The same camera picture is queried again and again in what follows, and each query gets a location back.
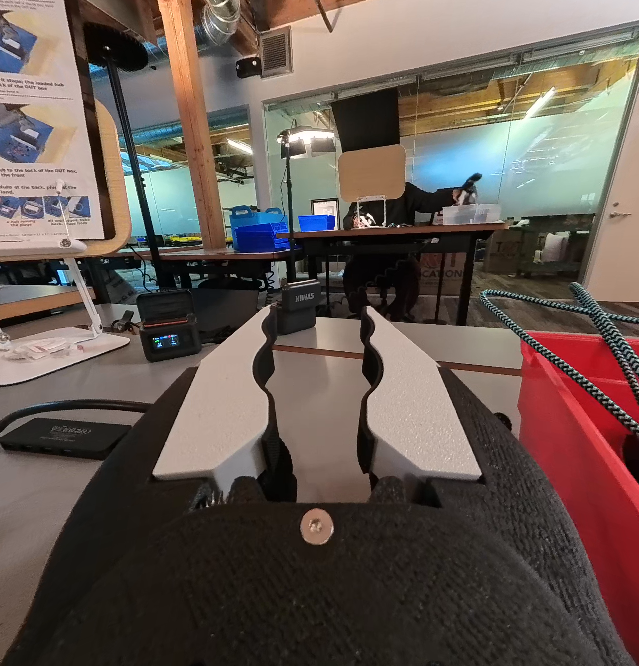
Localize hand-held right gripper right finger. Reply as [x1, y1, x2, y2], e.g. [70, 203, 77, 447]
[358, 305, 482, 492]

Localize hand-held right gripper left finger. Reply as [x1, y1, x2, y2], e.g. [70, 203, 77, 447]
[152, 305, 298, 503]

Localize black usb hub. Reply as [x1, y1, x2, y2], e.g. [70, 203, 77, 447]
[0, 416, 133, 462]

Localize black charging case with display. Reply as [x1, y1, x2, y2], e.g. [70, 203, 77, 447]
[136, 289, 202, 363]

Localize cardboard box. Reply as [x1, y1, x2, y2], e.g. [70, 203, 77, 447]
[419, 252, 466, 296]

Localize red plastic bin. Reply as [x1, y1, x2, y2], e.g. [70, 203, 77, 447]
[517, 330, 639, 666]

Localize long dark desk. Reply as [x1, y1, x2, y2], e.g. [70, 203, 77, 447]
[116, 248, 300, 292]

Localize white tablet stand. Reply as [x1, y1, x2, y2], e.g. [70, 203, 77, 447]
[0, 179, 132, 387]

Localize stack of blue bins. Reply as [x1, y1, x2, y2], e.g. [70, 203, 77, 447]
[234, 223, 290, 254]

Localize wooden desk with black legs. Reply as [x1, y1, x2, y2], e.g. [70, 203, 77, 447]
[277, 223, 509, 327]

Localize small clear plastic packets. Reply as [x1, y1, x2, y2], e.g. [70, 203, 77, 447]
[2, 336, 84, 363]

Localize clear plastic box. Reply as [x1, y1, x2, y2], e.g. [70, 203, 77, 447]
[442, 203, 502, 226]

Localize wooden rounded board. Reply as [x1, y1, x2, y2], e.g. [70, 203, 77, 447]
[0, 98, 134, 261]

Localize white door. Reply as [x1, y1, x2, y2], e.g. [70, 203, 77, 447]
[584, 78, 639, 304]

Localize studio light on stand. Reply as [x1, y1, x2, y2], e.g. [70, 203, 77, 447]
[277, 119, 337, 284]

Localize printed instruction sheet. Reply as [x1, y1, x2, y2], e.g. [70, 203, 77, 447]
[0, 0, 106, 244]

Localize black pole with round head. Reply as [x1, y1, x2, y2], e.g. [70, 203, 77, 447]
[83, 23, 177, 289]

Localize black usb hub cable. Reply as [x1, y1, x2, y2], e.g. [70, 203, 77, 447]
[0, 398, 151, 449]

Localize teal braided usb cable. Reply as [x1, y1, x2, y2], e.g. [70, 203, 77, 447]
[568, 281, 639, 396]
[479, 289, 639, 449]

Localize light blue tote with handles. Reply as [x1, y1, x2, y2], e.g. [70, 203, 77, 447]
[229, 205, 285, 231]

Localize wooden post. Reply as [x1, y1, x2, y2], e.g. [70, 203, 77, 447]
[158, 0, 227, 250]

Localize wall vent grille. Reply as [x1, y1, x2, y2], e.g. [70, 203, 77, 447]
[258, 26, 294, 79]

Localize silver ventilation duct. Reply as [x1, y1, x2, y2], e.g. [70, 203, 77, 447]
[142, 0, 259, 59]

